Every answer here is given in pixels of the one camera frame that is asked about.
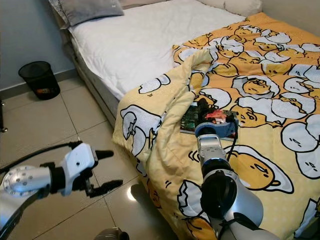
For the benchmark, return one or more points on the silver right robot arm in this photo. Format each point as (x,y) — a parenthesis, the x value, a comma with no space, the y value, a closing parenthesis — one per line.
(230,195)

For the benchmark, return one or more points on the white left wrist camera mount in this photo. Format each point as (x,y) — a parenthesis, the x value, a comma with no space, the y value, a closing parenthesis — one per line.
(78,162)

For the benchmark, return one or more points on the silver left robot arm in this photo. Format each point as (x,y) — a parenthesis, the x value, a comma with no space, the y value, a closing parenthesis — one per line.
(25,182)

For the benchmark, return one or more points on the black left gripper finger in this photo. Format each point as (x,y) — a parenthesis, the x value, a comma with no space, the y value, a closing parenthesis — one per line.
(105,154)
(107,186)

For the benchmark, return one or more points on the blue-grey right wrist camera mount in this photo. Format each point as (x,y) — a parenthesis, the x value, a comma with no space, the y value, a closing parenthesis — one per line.
(215,131)

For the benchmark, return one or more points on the grey fabric bed base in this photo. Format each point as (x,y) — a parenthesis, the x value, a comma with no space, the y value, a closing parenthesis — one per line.
(92,85)

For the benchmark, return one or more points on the white quilted mattress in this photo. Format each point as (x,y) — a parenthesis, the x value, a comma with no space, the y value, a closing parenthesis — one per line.
(140,45)

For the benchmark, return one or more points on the beige headboard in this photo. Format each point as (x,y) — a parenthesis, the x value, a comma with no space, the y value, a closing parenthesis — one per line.
(135,3)

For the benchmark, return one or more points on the yellow egg cartoon blanket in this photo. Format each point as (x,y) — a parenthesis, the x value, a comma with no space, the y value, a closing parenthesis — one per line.
(175,165)

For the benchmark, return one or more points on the black mesh waste bin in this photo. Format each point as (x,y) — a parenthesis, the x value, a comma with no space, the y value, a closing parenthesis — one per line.
(40,80)

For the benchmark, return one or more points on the short cream bolster pillow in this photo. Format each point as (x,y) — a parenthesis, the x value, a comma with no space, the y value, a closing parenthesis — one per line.
(242,6)

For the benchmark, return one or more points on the plain grey pillow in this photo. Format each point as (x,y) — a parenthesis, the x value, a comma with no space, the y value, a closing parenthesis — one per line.
(85,10)

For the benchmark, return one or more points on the dark green red book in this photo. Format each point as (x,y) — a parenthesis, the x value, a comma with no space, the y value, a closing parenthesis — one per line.
(190,120)

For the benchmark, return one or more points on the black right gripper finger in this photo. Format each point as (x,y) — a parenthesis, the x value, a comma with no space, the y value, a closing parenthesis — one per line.
(205,102)

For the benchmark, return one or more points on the grey robot leg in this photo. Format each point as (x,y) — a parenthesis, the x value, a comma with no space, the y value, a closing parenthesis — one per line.
(112,235)

